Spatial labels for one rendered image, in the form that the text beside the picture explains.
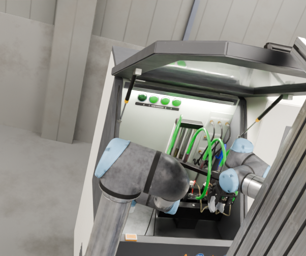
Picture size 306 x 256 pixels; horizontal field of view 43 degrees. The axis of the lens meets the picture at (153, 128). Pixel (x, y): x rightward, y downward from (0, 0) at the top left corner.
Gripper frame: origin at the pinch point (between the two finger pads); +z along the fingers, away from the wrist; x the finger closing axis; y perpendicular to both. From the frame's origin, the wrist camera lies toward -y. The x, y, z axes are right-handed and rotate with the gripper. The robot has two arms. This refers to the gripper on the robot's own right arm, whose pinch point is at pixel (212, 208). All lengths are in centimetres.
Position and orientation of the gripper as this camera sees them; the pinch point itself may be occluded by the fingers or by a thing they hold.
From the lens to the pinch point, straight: 166.3
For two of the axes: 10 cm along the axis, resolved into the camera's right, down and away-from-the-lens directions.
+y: 1.5, 5.4, -8.3
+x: 9.6, 1.2, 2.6
